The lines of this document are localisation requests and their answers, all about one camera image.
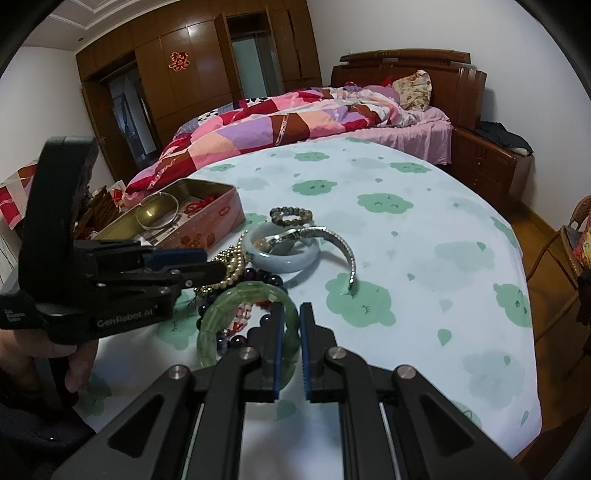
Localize wooden wardrobe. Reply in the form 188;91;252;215
76;0;324;185

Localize wooden bed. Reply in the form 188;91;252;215
330;48;488;130

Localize wicker chair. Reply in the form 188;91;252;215
526;196;591;342

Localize green jade bracelet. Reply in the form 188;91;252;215
196;282;301;386

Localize patchwork quilt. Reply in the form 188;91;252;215
124;85;419;197

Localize pale grey jade bangle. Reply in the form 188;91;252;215
243;224;320;274

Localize pink tin box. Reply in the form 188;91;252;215
92;178;246;252

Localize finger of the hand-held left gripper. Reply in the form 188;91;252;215
90;261;242;297
74;239;208;274

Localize dark purple bead bracelet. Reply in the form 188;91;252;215
196;268;284;352

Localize dark clothes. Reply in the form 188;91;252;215
475;120;534;155

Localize wooden nightstand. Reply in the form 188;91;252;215
450;127;532;210

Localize red string bracelet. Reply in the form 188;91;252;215
185;196;218;217

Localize silver rhinestone bangle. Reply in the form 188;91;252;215
265;226;358;296

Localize pearl bead necklace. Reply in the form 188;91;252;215
194;235;250;296

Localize colourful chair cushion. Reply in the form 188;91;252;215
570;217;591;268

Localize red and white patchwork cloth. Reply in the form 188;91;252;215
0;159;40;229

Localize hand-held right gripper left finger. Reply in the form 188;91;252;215
48;302;284;480

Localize floral pillow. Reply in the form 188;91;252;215
392;70;433;112

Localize brown bead bracelet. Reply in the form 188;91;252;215
269;206;315;228

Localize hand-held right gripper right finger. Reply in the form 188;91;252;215
299;302;532;480

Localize person's left hand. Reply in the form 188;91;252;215
0;329;99;398

